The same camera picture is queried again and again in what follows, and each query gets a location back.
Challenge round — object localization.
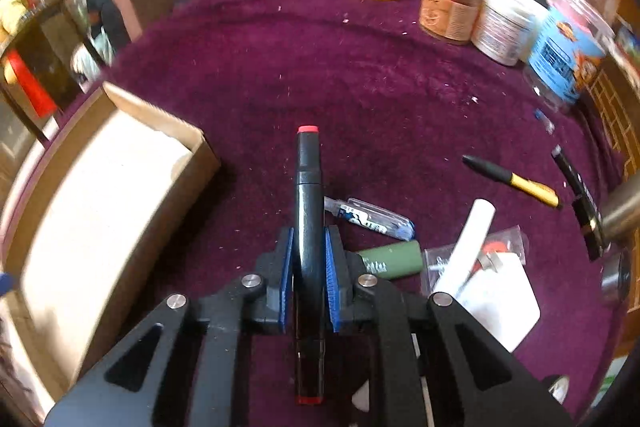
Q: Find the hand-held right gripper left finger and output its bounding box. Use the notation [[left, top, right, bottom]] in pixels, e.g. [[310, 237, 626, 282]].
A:
[[44, 227, 301, 427]]

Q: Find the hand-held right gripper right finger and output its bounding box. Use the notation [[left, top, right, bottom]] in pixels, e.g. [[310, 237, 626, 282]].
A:
[[322, 226, 576, 427]]

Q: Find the black marker with red caps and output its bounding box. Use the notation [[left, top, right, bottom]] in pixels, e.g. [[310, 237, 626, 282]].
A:
[[292, 126, 328, 405]]

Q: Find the cardboard box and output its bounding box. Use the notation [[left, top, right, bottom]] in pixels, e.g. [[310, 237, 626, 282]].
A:
[[0, 82, 222, 408]]

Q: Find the green cylinder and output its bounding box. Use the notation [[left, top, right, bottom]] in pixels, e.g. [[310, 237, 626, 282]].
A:
[[357, 241, 425, 280]]

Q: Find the clear blue refill packet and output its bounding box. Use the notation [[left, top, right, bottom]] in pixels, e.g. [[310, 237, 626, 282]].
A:
[[324, 196, 417, 242]]

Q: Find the white tube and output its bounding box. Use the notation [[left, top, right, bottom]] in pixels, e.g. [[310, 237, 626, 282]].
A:
[[432, 198, 497, 303]]

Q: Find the clear packet with red parts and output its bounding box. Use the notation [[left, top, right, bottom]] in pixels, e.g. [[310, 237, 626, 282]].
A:
[[420, 227, 530, 298]]

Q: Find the yellow and black pen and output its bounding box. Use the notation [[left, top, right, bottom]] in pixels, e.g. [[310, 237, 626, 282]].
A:
[[462, 154, 562, 209]]

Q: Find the black marker with grey cap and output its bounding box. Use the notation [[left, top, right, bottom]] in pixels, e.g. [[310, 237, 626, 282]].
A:
[[551, 146, 591, 208]]

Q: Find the black and gold lipstick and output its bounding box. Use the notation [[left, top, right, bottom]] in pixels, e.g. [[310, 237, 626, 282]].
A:
[[572, 187, 608, 260]]

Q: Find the small blue pen cap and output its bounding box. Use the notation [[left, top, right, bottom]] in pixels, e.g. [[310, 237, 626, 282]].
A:
[[534, 108, 556, 134]]

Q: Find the metal thermos lid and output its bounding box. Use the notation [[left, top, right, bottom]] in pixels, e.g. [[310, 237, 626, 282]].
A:
[[600, 249, 632, 305]]

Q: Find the orange label jar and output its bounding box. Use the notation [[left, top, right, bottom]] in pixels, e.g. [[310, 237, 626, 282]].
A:
[[419, 0, 487, 46]]

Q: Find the metal thermos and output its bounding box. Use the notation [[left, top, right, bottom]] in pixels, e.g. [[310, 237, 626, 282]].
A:
[[600, 179, 640, 240]]

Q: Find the white label jar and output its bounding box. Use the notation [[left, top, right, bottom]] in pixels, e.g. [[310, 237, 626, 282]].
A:
[[471, 0, 548, 66]]

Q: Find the blue label jar red lid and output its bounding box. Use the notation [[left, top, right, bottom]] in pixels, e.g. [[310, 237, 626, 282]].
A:
[[522, 0, 623, 108]]

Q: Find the wooden brick-pattern counter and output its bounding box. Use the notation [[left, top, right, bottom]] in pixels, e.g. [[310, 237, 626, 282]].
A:
[[582, 0, 640, 158]]

